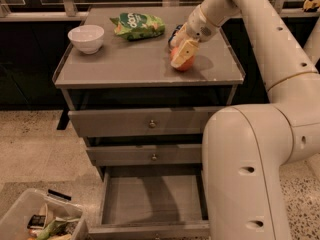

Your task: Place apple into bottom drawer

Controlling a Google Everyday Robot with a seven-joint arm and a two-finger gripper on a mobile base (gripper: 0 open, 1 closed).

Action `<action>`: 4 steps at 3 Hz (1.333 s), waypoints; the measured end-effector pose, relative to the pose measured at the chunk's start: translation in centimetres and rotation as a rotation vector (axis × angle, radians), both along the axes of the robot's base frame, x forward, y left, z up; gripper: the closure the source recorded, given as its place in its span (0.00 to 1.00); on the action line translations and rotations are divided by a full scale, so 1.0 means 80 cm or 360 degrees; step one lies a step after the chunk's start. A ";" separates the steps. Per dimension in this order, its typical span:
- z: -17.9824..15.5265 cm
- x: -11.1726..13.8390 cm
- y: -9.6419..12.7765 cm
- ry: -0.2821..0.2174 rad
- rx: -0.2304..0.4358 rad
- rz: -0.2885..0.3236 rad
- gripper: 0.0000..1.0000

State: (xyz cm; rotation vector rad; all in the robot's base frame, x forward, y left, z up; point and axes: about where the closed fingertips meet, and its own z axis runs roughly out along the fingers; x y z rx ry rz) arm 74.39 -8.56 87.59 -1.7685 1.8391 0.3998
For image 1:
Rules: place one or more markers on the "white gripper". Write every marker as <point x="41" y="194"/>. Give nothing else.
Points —
<point x="197" y="26"/>

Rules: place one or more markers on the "red apple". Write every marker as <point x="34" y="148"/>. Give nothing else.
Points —
<point x="184" y="67"/>

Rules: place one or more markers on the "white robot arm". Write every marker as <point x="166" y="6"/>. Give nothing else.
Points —
<point x="244" y="146"/>

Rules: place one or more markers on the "grey drawer cabinet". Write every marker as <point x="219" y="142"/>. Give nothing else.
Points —
<point x="138" y="75"/>

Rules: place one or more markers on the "grey middle drawer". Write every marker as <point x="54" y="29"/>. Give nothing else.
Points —
<point x="145" y="155"/>

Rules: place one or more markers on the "grey top drawer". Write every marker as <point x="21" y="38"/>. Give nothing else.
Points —
<point x="139" y="122"/>

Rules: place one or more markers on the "grey open bottom drawer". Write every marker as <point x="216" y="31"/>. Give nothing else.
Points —
<point x="152" y="204"/>

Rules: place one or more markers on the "blue soda can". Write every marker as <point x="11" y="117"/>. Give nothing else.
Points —
<point x="177" y="28"/>

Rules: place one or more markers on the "green chip bag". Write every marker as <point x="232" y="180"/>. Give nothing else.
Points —
<point x="136" y="26"/>

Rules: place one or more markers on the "white bowl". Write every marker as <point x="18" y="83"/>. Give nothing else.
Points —
<point x="87" y="38"/>

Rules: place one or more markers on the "green snack bag in bin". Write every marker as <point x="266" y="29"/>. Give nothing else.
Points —
<point x="59" y="229"/>

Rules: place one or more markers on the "black packet in bin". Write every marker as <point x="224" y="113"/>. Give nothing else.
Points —
<point x="37" y="222"/>

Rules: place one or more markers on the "clear plastic bin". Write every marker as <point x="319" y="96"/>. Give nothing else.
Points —
<point x="13" y="225"/>

